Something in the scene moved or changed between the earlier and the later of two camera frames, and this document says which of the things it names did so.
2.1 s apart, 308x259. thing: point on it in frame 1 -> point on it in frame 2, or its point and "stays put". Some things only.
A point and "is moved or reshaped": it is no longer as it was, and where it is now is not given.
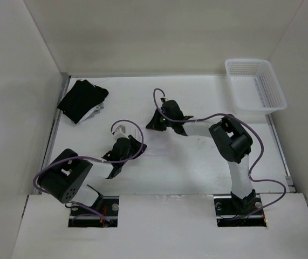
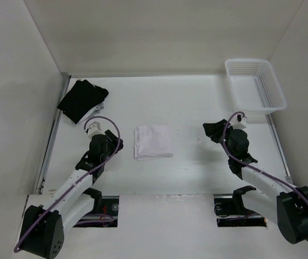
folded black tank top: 81,100 stays put
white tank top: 163,145 is moved or reshaped
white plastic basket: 255,87 stays put
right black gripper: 154,123 -> 214,129
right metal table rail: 281,153 stays put
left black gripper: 137,147 -> 111,140
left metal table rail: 66,78 stays put
